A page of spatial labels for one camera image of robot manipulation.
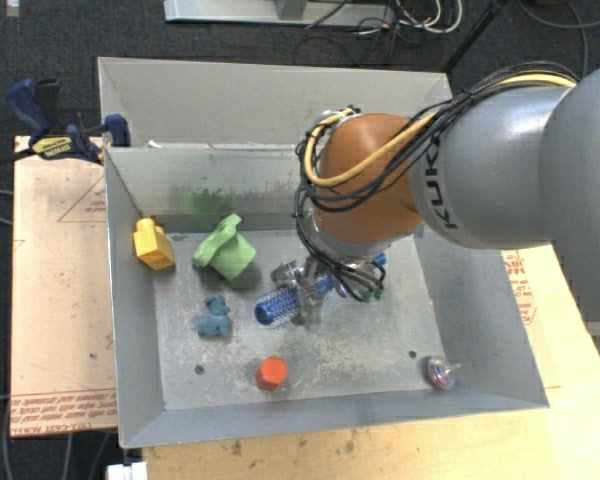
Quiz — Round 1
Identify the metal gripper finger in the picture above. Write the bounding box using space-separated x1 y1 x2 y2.
292 299 324 330
270 260 304 289

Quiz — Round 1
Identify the blue round hairbrush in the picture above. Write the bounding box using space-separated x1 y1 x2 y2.
253 251 388 328

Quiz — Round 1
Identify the orange hexagonal block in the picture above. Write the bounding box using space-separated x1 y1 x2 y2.
254 356 289 393

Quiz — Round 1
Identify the grey metal bin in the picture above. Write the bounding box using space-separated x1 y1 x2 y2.
97 56 550 450

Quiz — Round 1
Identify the blue toy animal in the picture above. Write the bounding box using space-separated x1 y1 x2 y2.
196 295 233 339

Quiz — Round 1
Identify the yellow toy block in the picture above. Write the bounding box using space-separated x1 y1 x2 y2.
132 216 176 271

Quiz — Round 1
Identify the silver spinning top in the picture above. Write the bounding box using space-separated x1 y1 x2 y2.
426 355 462 392

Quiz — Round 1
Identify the brown cardboard board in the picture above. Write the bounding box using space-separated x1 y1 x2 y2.
9 135 540 439

